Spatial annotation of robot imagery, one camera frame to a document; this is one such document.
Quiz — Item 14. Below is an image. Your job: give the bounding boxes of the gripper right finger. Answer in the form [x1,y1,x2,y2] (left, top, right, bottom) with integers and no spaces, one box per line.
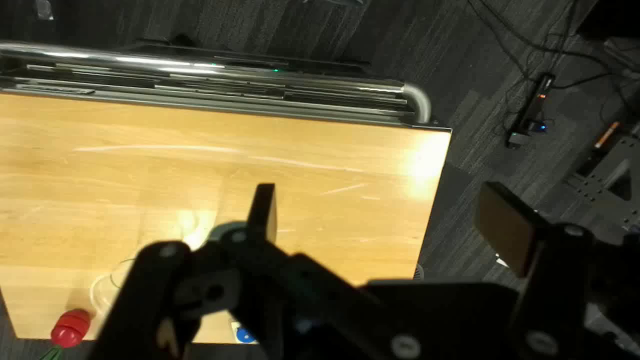
[474,181,640,360]

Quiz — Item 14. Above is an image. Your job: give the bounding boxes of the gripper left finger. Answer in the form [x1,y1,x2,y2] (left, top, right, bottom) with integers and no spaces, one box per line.
[89,183,402,360]

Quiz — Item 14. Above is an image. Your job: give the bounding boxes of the clear plastic cup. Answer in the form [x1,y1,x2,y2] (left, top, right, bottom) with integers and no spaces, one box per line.
[89,257,147,317]

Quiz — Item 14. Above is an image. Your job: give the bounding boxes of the red toy vegetable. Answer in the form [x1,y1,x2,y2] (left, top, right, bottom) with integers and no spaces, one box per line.
[39,308,93,360]

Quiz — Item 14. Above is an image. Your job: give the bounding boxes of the grey cup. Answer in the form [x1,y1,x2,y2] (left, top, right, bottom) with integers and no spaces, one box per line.
[206,221,249,247]

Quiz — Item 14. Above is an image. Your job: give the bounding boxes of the blue and white small object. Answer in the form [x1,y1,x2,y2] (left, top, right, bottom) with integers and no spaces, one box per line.
[231,321,259,346]

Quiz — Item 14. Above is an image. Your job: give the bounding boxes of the grey perforated metal plate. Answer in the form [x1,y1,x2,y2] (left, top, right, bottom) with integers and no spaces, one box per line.
[562,135,640,246]

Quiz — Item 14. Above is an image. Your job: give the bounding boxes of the black power strip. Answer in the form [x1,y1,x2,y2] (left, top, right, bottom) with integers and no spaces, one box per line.
[506,73,557,150]

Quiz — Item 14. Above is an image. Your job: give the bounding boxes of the orange marker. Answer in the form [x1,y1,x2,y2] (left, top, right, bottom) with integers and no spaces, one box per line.
[593,121,621,150]

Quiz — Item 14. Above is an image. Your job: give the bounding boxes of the black cable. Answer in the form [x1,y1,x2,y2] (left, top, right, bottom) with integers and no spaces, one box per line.
[467,0,640,103]

